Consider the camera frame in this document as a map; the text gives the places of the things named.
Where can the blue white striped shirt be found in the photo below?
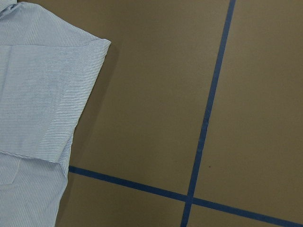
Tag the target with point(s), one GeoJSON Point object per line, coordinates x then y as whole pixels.
{"type": "Point", "coordinates": [48, 69]}

